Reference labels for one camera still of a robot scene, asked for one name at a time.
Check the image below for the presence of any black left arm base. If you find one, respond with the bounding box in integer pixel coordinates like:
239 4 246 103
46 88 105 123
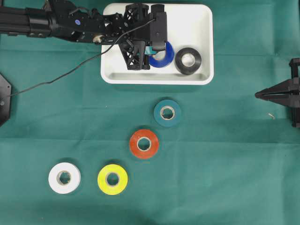
0 74 12 126

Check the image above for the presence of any white plastic case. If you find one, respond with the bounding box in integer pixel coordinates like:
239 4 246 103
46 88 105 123
100 3 214 85

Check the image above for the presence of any black camera cable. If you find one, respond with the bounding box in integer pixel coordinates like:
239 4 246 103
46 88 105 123
7 18 155 97

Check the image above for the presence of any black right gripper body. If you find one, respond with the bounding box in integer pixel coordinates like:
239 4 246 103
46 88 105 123
288 58 300 128

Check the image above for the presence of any red tape roll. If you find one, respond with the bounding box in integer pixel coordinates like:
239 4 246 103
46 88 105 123
129 129 159 159

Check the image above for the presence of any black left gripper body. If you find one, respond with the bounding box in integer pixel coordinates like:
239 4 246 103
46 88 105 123
92 8 152 46

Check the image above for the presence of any blue tape roll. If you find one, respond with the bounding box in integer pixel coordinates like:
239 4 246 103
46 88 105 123
149 42 175 68

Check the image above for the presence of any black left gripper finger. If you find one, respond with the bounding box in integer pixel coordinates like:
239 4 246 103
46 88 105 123
124 3 149 23
119 40 150 70

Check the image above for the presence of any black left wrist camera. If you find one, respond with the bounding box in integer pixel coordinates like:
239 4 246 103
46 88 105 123
149 4 167 52

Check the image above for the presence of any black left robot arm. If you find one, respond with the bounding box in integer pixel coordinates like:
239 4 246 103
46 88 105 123
0 0 155 70

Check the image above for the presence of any teal tape roll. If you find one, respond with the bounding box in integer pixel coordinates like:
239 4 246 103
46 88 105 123
154 99 181 128

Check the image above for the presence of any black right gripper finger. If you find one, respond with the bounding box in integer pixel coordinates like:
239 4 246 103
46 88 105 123
255 79 291 95
255 95 291 106

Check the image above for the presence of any yellow tape roll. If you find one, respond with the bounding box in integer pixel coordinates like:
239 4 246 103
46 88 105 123
97 164 128 195

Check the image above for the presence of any black tape roll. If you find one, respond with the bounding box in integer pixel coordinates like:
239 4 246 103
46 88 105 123
175 47 202 75

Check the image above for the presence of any white tape roll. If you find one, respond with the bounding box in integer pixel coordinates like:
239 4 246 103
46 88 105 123
48 162 81 194

